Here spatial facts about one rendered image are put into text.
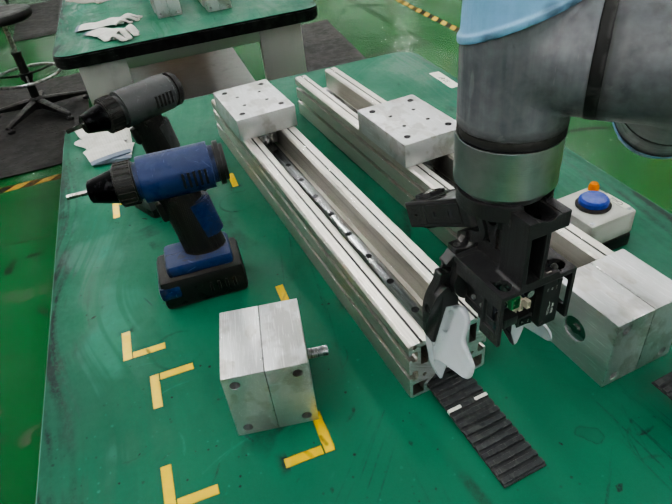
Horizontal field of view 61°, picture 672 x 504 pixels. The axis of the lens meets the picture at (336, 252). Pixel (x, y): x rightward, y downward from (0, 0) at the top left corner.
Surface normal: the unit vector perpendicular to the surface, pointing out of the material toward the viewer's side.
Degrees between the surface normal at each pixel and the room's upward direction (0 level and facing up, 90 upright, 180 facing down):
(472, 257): 1
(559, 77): 92
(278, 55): 90
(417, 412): 0
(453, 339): 73
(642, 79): 89
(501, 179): 90
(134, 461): 0
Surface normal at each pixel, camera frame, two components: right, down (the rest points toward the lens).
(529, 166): 0.12, 0.59
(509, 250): -0.90, 0.33
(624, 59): -0.43, 0.34
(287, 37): 0.33, 0.55
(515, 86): -0.37, 0.62
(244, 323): -0.10, -0.79
